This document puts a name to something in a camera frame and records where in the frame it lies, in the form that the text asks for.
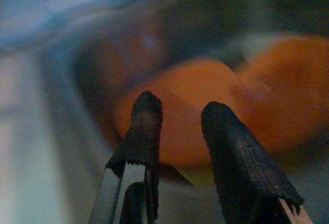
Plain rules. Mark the orange plastic bowl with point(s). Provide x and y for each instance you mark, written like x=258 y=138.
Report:
x=290 y=93
x=185 y=88

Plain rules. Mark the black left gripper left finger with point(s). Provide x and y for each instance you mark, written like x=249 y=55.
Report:
x=145 y=131

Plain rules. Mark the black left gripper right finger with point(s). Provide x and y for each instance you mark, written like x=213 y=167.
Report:
x=236 y=162

